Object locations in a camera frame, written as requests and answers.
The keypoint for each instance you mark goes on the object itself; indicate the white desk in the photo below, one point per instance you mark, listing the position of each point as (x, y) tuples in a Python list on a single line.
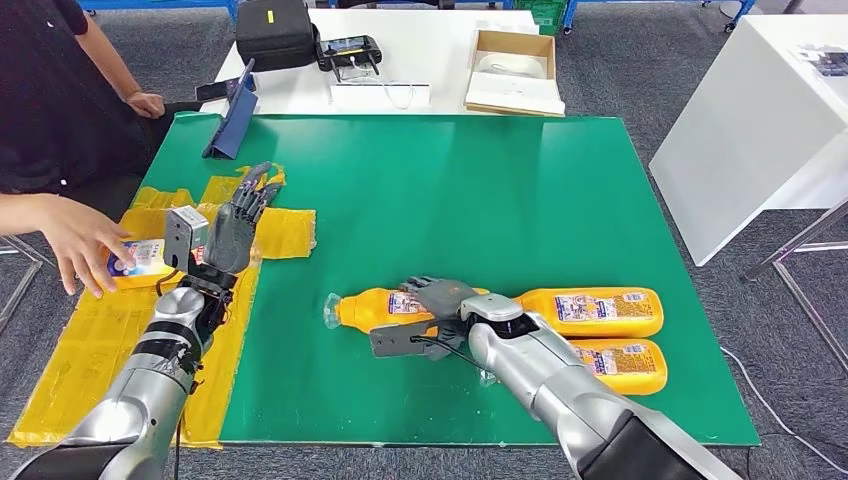
[(424, 48)]

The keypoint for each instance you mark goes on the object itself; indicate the blue folio tablet case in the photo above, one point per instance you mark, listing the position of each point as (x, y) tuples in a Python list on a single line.
[(232, 127)]

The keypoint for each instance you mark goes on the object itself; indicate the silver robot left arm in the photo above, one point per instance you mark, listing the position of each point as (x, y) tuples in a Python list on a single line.
[(146, 384)]

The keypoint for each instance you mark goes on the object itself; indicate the person's right forearm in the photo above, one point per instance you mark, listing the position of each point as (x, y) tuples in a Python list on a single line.
[(23, 213)]

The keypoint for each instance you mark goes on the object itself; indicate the white pouch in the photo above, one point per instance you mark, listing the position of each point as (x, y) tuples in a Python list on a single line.
[(507, 65)]

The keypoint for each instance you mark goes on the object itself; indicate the black phone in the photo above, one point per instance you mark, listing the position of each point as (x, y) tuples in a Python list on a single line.
[(212, 89)]

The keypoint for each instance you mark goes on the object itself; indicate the person's left hand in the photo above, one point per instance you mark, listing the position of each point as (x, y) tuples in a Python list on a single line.
[(147, 106)]

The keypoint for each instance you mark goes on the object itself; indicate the black remote controller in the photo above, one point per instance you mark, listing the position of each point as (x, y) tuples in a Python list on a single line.
[(348, 51)]

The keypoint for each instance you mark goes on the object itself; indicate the orange detergent bottle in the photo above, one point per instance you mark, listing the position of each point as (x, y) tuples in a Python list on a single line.
[(146, 262), (364, 311), (629, 368), (596, 311)]

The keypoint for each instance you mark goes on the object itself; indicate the black carrying case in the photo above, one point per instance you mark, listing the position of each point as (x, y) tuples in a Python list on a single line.
[(275, 33)]

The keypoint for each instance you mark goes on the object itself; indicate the metal chair frame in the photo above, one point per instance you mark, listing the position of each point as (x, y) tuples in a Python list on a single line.
[(20, 278)]

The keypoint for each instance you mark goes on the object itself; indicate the yellow taped sheet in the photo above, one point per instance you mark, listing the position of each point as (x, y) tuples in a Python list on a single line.
[(86, 344)]

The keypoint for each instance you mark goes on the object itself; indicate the green table mat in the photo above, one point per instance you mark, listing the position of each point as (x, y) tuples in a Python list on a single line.
[(464, 218)]

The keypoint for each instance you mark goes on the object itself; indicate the printed booklet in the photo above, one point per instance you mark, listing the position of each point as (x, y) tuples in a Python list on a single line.
[(825, 61)]

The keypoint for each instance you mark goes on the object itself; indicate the blue rack post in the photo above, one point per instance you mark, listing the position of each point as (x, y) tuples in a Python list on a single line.
[(570, 13)]

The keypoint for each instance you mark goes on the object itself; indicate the white panel-sided table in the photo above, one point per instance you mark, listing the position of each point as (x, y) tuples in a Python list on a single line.
[(742, 132)]

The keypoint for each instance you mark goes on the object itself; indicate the open cardboard box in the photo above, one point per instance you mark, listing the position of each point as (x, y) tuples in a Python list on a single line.
[(517, 41)]

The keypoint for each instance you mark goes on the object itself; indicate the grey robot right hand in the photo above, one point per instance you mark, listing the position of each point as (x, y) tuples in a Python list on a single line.
[(440, 295)]

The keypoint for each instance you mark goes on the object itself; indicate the person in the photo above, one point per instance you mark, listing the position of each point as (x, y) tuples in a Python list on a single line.
[(40, 86)]

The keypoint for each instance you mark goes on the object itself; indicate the person's left forearm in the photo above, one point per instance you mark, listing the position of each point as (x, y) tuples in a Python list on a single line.
[(109, 60)]

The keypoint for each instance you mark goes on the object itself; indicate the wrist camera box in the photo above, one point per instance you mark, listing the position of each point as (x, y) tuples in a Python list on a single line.
[(397, 341), (185, 232)]

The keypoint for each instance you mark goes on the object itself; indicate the green plastic crate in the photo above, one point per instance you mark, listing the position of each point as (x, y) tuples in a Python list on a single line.
[(546, 13)]

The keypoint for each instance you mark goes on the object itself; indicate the blue castor leg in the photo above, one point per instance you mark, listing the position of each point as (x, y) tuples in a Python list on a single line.
[(740, 13)]

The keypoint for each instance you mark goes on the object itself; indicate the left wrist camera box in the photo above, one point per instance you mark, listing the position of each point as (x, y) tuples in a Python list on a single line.
[(185, 232)]

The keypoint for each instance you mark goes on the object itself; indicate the metal table frame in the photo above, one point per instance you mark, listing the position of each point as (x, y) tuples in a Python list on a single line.
[(821, 247)]

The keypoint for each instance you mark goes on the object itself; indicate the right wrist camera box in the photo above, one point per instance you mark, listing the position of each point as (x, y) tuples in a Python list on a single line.
[(397, 341)]

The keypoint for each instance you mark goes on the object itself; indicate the person's right hand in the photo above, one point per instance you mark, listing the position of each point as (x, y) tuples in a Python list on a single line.
[(79, 238)]

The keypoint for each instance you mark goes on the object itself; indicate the white sheet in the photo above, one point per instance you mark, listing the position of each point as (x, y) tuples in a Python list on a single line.
[(513, 91)]

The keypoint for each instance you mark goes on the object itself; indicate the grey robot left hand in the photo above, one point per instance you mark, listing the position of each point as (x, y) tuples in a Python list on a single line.
[(228, 238)]

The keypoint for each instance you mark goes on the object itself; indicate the blue shelf frame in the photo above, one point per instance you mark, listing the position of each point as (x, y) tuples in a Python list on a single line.
[(152, 3)]

